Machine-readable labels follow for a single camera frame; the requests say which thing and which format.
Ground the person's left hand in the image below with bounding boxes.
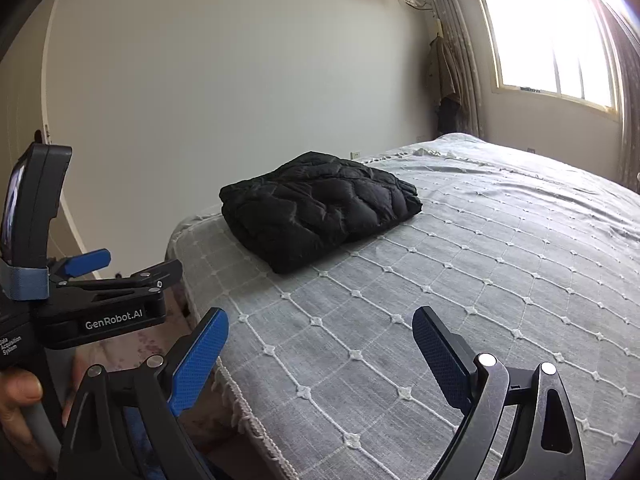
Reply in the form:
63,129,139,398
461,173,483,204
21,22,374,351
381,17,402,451
0,354,89,467

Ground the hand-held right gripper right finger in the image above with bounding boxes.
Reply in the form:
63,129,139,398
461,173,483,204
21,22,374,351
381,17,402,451
411,305,587,480

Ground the bed with white coverlet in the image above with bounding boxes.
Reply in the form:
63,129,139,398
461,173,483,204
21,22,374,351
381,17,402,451
165,132,640,480

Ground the hanging beige coat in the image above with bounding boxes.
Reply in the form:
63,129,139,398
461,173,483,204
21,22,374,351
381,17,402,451
425,34,465,135

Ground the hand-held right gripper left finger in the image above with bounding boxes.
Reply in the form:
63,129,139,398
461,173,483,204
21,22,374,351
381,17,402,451
57,307,231,480

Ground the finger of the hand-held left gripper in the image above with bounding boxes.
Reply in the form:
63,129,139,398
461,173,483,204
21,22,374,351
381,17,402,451
56,259,184,295
47,248,112,282

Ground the black quilted jacket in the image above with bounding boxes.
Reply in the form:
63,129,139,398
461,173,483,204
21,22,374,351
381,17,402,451
219,150,424,275

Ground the window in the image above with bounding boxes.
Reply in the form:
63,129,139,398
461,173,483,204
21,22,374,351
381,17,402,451
472,0,625,112

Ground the grey patterned curtain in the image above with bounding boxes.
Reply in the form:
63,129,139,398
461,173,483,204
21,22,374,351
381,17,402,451
562,0,640,188
416,0,490,142

